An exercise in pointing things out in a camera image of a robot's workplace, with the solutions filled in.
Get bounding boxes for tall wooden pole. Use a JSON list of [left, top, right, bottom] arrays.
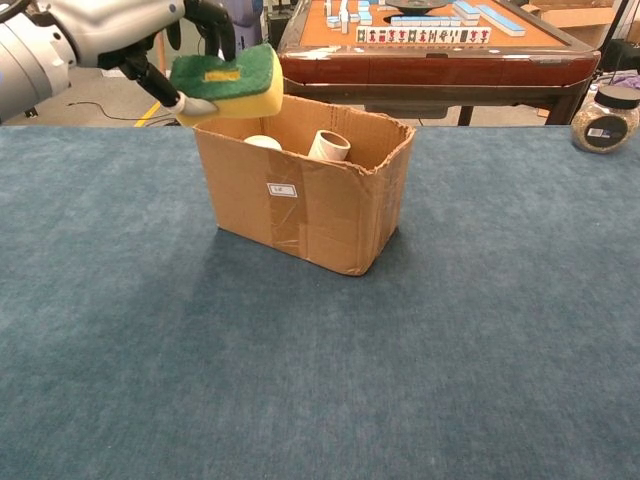
[[155, 30, 170, 109]]

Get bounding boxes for low blue tile row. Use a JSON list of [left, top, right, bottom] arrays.
[[389, 15, 464, 27]]

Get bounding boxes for brown cardboard carton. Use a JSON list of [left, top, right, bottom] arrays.
[[529, 0, 621, 47]]

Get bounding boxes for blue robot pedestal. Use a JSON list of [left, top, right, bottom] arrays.
[[219, 0, 276, 51]]

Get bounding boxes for long blue tile wall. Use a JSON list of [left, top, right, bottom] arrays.
[[477, 3, 527, 37]]

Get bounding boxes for brown mahjong table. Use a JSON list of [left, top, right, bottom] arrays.
[[274, 0, 602, 127]]

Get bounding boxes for printed mahjong tile row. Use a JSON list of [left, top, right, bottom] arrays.
[[355, 25, 492, 45]]

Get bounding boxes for short blue tile stack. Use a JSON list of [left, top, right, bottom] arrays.
[[452, 0, 482, 21]]

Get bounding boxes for glass jar black lid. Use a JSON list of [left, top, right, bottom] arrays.
[[570, 84, 640, 155]]

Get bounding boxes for white flowered paper cup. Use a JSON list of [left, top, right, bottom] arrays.
[[243, 134, 284, 153]]

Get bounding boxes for scattered blue tile cluster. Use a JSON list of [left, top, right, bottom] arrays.
[[324, 0, 374, 34]]

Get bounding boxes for open cardboard box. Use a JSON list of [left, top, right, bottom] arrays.
[[192, 94, 417, 277]]

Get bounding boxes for green yellow sponge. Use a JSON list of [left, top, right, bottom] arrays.
[[169, 42, 285, 128]]

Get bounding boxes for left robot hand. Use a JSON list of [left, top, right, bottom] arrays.
[[49, 0, 236, 117]]

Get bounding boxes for black round table dish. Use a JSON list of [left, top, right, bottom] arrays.
[[382, 0, 449, 12]]

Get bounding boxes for blue table mat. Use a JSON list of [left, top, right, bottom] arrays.
[[0, 124, 640, 480]]

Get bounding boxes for small brown-lined cylinder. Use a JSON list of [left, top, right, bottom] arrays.
[[307, 129, 352, 164]]

